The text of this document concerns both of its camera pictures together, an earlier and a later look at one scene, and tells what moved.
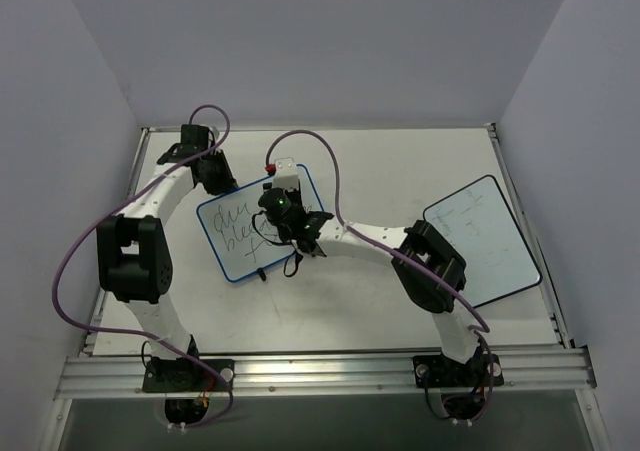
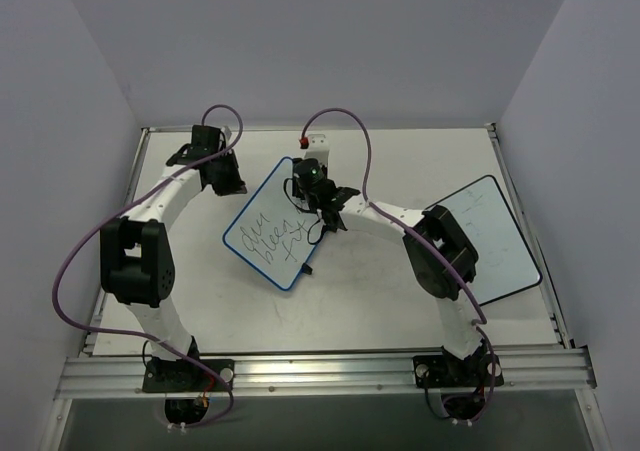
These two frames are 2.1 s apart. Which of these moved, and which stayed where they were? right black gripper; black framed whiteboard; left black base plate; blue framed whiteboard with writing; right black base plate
Moved: right black gripper; blue framed whiteboard with writing
Stayed: black framed whiteboard; left black base plate; right black base plate
